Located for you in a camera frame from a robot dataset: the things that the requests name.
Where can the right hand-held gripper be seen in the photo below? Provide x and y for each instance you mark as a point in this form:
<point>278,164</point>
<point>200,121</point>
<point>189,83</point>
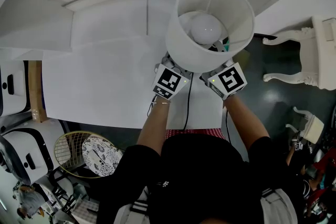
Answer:
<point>229,81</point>

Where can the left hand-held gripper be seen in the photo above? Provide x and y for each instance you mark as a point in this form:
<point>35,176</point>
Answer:
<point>169,81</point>

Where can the white table lamp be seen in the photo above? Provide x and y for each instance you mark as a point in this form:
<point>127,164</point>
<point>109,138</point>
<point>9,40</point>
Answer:
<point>189,57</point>

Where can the person's right forearm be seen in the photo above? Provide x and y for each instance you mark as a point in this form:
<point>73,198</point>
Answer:
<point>244,123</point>

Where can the person's left forearm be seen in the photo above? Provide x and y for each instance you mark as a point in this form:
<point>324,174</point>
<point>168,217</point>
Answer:
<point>155,128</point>

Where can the white desk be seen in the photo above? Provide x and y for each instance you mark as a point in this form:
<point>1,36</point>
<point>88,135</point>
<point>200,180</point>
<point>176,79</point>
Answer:
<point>105,86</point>

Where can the teal rolled yoga mat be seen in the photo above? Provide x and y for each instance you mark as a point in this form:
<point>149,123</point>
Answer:
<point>226,44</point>

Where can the red checked garment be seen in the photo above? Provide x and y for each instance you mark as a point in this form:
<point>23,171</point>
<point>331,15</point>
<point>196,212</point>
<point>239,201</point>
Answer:
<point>194,133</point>

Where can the white ornate dressing table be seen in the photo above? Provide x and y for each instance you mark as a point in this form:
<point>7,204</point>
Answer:
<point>315,60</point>

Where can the floral round seat cushion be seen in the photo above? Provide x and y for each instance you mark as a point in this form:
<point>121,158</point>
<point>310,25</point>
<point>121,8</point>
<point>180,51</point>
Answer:
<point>110,160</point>

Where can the person's black shirt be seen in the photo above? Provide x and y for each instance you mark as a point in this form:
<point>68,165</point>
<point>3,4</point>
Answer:
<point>199,178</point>

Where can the white remote control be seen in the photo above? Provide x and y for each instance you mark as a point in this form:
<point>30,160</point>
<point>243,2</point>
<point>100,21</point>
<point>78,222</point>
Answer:
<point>96,157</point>

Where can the white ornate stool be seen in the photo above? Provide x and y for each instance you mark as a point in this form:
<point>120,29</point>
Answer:
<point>313,128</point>

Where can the brown cardboard box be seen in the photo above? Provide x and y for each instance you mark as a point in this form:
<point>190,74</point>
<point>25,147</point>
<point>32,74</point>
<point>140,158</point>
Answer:
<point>36,91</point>

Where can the white and black appliance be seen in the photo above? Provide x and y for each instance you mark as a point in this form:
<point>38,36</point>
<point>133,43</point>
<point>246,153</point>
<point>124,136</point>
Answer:
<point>13,86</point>
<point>26,147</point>

